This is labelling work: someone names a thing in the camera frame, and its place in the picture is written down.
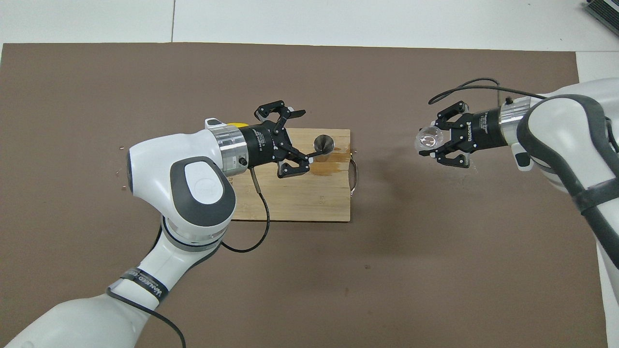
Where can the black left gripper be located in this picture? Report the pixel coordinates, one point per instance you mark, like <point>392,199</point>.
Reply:
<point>261,142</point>

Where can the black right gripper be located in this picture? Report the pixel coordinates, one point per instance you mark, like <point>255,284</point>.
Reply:
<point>478,130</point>

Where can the small clear glass cup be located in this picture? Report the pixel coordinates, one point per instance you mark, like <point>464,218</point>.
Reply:
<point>428,140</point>

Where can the steel jigger cup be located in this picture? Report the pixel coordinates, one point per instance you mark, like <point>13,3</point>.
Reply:
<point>324,144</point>

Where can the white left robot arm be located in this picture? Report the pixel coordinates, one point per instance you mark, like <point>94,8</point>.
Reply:
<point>184,193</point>

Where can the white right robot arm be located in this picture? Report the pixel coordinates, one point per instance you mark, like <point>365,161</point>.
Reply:
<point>561,125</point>

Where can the wooden cutting board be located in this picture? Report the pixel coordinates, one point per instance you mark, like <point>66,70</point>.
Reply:
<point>309,198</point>

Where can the yellow lemon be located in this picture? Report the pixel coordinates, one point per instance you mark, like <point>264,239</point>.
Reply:
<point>238,124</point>

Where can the large brown table mat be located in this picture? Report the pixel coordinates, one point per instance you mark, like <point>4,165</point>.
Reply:
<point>338,290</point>

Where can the grey ribbed device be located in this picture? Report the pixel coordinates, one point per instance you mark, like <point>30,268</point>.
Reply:
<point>604,10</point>

